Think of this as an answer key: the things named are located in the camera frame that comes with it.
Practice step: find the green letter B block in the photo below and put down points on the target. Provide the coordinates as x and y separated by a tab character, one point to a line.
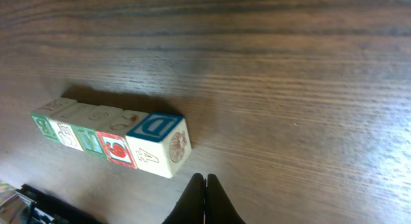
43	114

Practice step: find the wooden hand picture block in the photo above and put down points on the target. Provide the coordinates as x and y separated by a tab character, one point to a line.
62	122

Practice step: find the blue letter D block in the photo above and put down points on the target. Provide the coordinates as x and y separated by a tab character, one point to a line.
160	144

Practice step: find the green letter V block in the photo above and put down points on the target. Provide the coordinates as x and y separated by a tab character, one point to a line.
86	126

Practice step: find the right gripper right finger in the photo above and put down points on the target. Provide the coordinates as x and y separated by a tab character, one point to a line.
218	207

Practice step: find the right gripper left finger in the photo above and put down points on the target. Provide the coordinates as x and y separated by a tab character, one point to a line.
189	209

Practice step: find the red number 6 block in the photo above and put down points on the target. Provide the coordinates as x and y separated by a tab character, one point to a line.
112	137

